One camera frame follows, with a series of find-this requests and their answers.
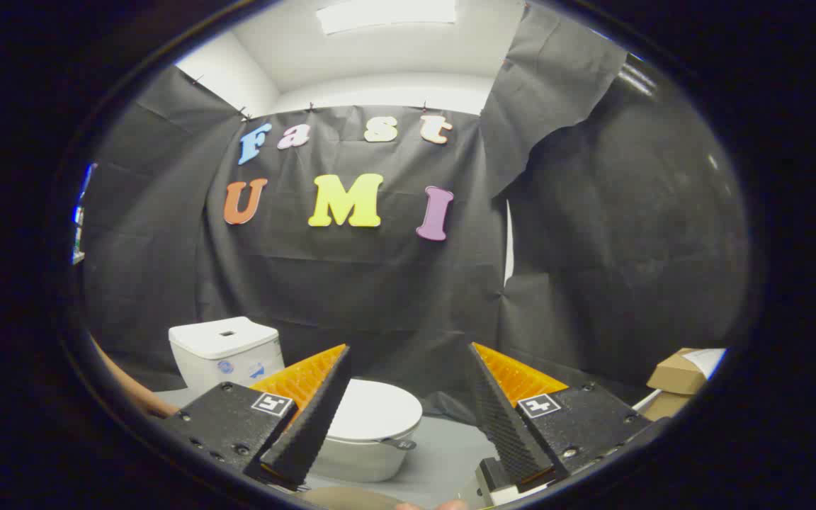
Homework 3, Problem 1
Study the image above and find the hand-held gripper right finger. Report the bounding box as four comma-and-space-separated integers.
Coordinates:
466, 342, 671, 507

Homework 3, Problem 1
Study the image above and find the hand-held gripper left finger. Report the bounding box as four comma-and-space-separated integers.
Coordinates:
159, 344, 352, 491

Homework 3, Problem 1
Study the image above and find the white toilet lid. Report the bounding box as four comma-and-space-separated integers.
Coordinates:
328, 379, 424, 444

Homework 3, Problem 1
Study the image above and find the black backdrop cloth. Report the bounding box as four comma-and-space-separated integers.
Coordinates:
82, 4, 752, 426

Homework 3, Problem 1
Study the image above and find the brown cardboard box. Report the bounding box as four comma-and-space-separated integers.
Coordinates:
647, 347, 710, 395
638, 391, 696, 422

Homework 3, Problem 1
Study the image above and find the white paper sheet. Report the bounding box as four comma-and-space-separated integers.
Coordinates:
684, 347, 727, 380

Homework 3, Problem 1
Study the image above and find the ceiling light panel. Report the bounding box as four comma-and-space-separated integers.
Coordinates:
316, 0, 458, 35

